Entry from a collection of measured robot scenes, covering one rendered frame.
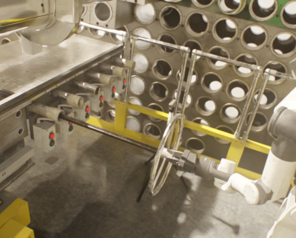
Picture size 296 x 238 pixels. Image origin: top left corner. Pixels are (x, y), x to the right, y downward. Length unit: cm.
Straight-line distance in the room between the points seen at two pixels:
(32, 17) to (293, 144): 95
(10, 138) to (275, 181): 123
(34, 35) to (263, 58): 223
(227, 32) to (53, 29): 263
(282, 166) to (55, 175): 187
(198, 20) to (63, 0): 265
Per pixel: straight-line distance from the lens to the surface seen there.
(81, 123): 145
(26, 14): 113
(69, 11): 115
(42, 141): 167
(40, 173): 248
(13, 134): 162
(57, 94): 169
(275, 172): 96
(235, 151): 251
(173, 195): 235
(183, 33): 310
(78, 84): 180
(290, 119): 89
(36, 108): 158
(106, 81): 189
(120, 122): 274
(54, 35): 128
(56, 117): 151
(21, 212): 149
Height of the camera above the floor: 167
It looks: 31 degrees down
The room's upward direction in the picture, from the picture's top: 9 degrees clockwise
